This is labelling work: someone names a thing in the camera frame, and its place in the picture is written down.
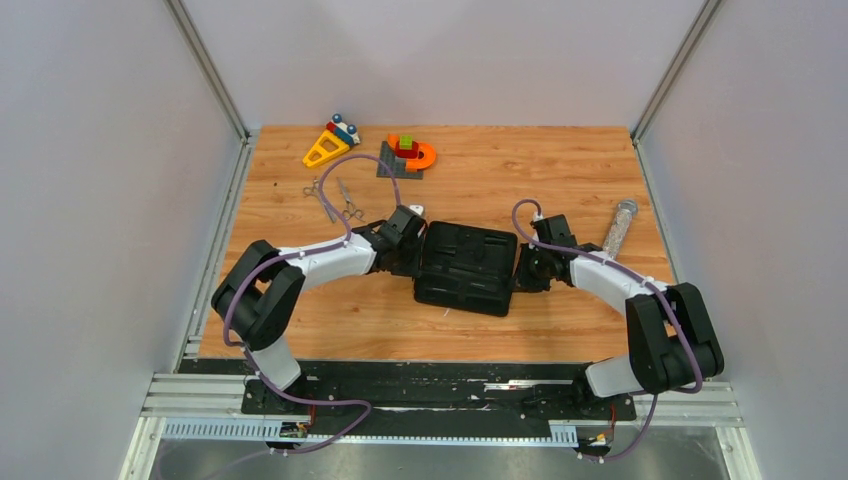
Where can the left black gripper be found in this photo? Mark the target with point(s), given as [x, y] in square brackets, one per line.
[414, 268]

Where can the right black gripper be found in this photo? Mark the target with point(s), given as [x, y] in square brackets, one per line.
[522, 283]

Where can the black zip tool case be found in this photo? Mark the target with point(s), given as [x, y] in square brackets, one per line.
[466, 268]

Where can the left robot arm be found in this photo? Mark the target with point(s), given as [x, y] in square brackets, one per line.
[257, 298]

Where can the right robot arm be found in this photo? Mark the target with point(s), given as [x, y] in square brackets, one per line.
[672, 345]

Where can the silver scissors right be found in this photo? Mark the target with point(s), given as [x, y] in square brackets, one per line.
[350, 210]

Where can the silver scissors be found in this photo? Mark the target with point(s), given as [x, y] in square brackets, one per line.
[313, 191]
[350, 210]

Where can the grey lego baseplate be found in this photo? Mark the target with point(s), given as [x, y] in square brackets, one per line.
[390, 165]

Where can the red lego block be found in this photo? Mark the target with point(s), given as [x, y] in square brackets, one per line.
[408, 154]

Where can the orange curved toy piece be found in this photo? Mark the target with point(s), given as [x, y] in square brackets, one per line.
[427, 156]

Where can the silver scissors left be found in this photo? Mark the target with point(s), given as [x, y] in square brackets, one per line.
[313, 191]

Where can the clear tube of beads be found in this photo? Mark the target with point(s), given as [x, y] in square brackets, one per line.
[626, 210]

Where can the yellow triangle toy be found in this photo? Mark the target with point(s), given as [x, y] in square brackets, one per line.
[337, 139]

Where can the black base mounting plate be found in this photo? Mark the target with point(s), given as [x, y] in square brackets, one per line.
[437, 399]

